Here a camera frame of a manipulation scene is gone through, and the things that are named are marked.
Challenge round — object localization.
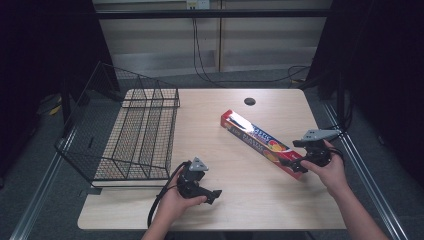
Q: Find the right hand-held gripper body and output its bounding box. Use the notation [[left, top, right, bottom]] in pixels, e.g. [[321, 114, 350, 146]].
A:
[[292, 128, 343, 168]]

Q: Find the black wire mesh basket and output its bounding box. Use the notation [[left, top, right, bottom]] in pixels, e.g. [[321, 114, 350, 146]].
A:
[[54, 61, 181, 189]]

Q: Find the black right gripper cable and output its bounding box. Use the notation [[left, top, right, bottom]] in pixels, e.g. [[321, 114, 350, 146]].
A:
[[327, 146, 345, 165]]

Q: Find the person's right hand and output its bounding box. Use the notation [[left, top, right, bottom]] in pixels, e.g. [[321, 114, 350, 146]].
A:
[[300, 139, 350, 198]]

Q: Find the black horizontal frame bar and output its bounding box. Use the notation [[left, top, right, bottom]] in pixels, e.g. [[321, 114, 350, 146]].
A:
[[94, 8, 335, 20]]

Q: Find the white wall socket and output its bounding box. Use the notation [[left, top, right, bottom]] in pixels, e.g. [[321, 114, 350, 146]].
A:
[[186, 0, 211, 11]]

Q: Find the yellow floor object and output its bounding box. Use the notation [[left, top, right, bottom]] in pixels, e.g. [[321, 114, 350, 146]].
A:
[[48, 95, 63, 116]]

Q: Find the dark curtain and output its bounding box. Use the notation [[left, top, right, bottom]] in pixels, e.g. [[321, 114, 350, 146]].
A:
[[0, 0, 116, 181], [308, 0, 424, 188]]

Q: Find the black hanging floor cable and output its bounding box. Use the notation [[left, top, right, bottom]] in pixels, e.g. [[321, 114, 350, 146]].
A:
[[191, 18, 313, 88]]

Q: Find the person's left hand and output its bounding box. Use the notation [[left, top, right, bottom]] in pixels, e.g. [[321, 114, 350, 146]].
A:
[[154, 167, 208, 230]]

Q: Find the aluminium floor rail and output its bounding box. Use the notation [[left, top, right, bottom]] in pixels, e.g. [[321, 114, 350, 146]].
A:
[[9, 128, 78, 240], [321, 101, 409, 240]]

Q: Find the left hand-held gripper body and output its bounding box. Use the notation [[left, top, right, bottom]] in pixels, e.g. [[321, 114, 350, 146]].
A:
[[176, 156, 210, 200]]

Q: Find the red plastic wrap box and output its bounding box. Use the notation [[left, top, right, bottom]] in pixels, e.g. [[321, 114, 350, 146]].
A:
[[220, 109, 307, 181]]

